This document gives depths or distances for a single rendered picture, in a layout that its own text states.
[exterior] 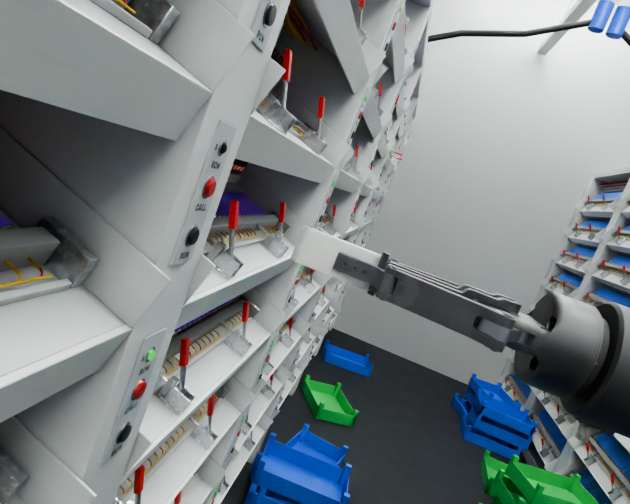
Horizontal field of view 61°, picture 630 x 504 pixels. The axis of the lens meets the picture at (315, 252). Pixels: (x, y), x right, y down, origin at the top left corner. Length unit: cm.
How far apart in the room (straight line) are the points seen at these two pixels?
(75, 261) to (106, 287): 3
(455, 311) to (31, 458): 36
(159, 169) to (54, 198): 9
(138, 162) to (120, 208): 4
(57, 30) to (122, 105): 8
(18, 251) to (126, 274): 8
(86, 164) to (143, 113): 11
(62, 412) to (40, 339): 13
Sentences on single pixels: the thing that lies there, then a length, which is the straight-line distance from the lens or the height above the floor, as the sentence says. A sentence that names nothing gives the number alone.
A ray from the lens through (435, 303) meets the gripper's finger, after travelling 39.
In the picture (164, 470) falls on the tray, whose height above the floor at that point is 52.
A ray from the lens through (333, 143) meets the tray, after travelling 109.
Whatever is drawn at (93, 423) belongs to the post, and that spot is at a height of 80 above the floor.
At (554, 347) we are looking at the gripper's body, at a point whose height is 99.
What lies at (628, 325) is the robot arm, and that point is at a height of 102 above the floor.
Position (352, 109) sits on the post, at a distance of 110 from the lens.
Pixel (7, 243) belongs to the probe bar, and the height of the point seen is 93.
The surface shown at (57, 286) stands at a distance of 41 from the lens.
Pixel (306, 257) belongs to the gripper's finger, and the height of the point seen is 98.
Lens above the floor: 104
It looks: 8 degrees down
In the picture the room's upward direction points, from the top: 21 degrees clockwise
